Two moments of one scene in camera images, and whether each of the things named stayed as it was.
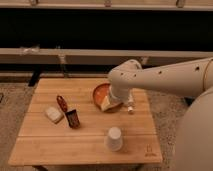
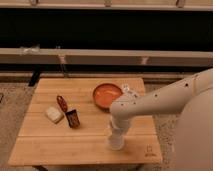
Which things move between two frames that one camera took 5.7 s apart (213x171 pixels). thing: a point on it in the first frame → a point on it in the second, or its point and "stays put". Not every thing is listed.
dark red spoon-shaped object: [62, 103] stays put
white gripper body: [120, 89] → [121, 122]
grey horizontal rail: [60, 56] stays put
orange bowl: [100, 92] stays put
